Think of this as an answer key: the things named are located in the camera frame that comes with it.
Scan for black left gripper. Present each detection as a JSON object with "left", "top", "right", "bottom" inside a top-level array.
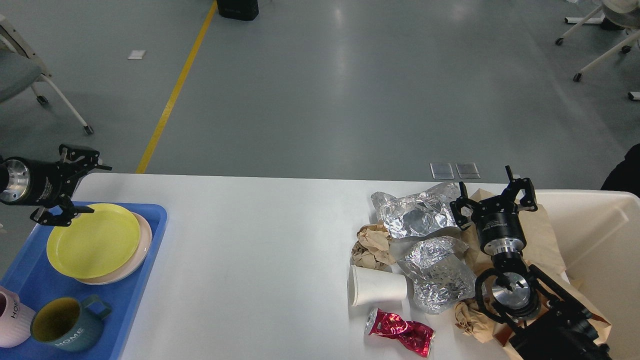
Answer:
[{"left": 0, "top": 145, "right": 113, "bottom": 227}]

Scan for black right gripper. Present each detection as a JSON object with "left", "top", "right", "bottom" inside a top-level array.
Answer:
[{"left": 449, "top": 165, "right": 538, "bottom": 257}]

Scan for yellow plastic plate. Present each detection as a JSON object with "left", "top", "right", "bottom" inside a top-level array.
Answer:
[{"left": 46, "top": 203, "right": 141, "bottom": 279}]

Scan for brown paper bag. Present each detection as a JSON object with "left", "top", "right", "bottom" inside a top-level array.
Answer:
[{"left": 461, "top": 205, "right": 612, "bottom": 360}]

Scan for dark green mug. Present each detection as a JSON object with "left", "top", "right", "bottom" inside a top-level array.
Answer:
[{"left": 30, "top": 294, "right": 113, "bottom": 353}]

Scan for pink mug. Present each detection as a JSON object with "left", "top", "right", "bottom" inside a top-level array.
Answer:
[{"left": 0, "top": 286, "right": 35, "bottom": 348}]

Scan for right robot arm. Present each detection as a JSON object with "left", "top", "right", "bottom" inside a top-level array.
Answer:
[{"left": 450, "top": 166, "right": 610, "bottom": 360}]

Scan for right floor socket plate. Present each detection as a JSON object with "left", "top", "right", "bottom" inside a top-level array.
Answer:
[{"left": 455, "top": 162, "right": 481, "bottom": 180}]

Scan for floor socket plate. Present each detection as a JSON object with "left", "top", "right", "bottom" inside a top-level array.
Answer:
[
  {"left": 455, "top": 162, "right": 481, "bottom": 180},
  {"left": 429, "top": 162, "right": 456, "bottom": 180}
]

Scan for upper crumpled aluminium foil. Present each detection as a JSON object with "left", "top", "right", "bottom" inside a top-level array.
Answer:
[{"left": 371, "top": 182, "right": 460, "bottom": 239}]

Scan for crumpled aluminium foil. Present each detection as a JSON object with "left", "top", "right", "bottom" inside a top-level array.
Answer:
[
  {"left": 397, "top": 235, "right": 477, "bottom": 315},
  {"left": 371, "top": 182, "right": 460, "bottom": 239}
]

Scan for left floor socket plate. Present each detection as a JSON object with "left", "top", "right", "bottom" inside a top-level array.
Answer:
[{"left": 429, "top": 162, "right": 456, "bottom": 180}]

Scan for lower crumpled aluminium foil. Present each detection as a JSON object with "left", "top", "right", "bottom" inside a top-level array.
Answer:
[{"left": 397, "top": 235, "right": 477, "bottom": 315}]

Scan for blue plastic tray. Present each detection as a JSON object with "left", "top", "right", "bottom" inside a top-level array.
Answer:
[{"left": 0, "top": 203, "right": 168, "bottom": 360}]

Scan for pink plate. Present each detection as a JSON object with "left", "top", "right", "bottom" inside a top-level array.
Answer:
[{"left": 74, "top": 212, "right": 153, "bottom": 285}]

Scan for small crumpled brown paper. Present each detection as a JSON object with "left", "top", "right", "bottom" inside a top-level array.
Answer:
[{"left": 454, "top": 298, "right": 496, "bottom": 344}]

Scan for beige plastic bin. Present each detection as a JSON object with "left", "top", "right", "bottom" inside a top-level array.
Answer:
[{"left": 519, "top": 189, "right": 640, "bottom": 360}]

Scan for crumpled brown paper ball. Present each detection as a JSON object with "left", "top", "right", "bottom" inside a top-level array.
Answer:
[{"left": 350, "top": 224, "right": 397, "bottom": 271}]

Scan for grey office chair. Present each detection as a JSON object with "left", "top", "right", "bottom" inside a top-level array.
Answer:
[{"left": 0, "top": 14, "right": 94, "bottom": 135}]

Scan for person in dark clothes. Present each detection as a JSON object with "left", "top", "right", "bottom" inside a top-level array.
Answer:
[{"left": 600, "top": 143, "right": 640, "bottom": 198}]

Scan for white paper cup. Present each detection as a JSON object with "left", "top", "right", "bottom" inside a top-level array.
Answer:
[{"left": 347, "top": 265, "right": 408, "bottom": 306}]

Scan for crushed red can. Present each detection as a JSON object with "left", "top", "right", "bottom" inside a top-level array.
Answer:
[{"left": 365, "top": 307, "right": 435, "bottom": 358}]

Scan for white chair base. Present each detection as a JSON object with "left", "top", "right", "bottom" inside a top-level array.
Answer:
[{"left": 554, "top": 0, "right": 640, "bottom": 83}]

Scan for black box on floor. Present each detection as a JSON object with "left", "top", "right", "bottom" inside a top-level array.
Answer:
[{"left": 216, "top": 0, "right": 259, "bottom": 21}]

